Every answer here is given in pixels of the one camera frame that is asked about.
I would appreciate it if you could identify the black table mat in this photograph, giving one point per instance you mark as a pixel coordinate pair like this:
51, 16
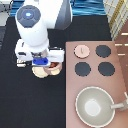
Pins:
30, 102

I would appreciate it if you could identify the pink pot lid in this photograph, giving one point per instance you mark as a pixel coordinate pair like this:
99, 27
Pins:
81, 51

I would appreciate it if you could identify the black burner top right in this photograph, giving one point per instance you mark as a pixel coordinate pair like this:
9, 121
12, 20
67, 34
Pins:
103, 51

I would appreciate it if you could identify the cream slotted spatula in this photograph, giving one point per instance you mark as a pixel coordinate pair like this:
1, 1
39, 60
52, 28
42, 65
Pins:
21, 65

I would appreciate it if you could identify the cream round plate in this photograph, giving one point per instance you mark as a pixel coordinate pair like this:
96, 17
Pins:
39, 72

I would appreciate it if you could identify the pink toy stove board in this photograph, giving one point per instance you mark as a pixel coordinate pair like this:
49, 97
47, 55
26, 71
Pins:
113, 84

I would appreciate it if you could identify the black burner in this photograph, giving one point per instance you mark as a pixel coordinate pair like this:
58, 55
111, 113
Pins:
103, 51
82, 69
106, 68

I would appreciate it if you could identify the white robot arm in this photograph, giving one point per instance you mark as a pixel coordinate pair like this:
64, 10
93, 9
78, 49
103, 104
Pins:
33, 19

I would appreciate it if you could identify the white gripper body blue ring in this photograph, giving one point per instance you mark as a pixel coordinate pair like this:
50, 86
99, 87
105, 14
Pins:
39, 59

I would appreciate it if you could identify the black burner bottom right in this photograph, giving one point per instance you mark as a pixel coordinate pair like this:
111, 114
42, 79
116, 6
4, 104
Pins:
106, 68

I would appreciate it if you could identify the black burner bottom left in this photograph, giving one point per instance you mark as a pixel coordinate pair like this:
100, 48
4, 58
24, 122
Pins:
82, 69

